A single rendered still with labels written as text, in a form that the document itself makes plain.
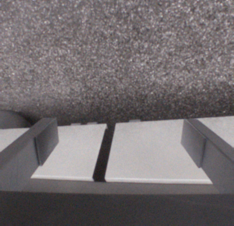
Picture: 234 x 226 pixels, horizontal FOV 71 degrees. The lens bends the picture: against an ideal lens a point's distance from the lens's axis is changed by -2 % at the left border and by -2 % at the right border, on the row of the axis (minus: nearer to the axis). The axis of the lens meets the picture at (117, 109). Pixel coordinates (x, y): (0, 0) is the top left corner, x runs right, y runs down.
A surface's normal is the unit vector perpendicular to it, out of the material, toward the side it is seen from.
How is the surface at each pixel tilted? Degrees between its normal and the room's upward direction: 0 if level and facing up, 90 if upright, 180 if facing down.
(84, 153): 90
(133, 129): 90
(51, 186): 90
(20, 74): 0
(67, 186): 90
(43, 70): 0
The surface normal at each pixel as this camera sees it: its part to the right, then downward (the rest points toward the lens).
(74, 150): -0.22, -0.76
